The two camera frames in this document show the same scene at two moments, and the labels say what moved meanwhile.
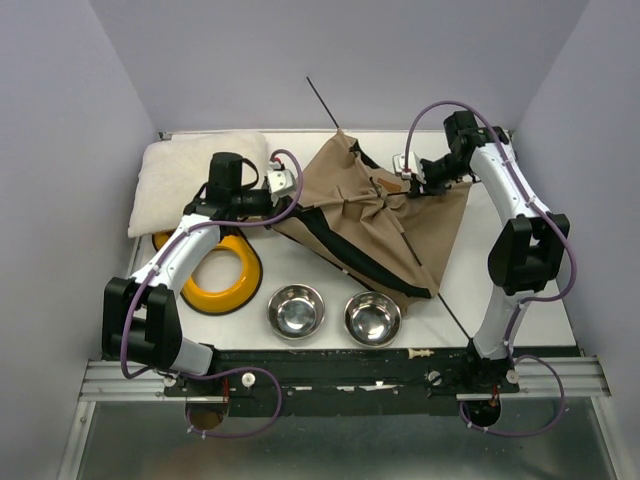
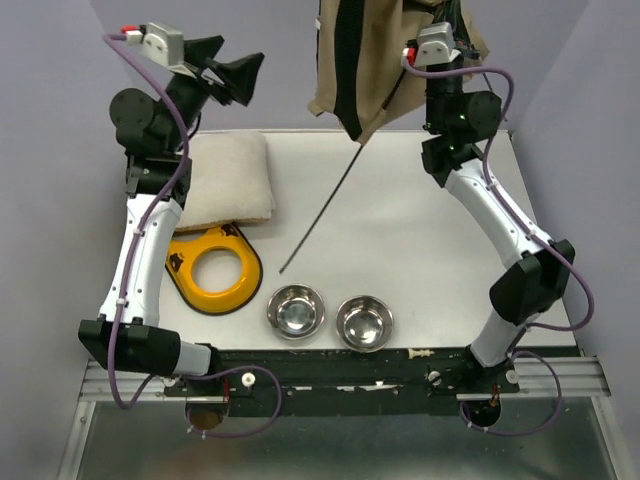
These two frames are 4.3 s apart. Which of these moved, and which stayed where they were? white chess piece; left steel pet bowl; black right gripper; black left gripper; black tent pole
Moved: black left gripper; black right gripper; black tent pole
Stayed: left steel pet bowl; white chess piece
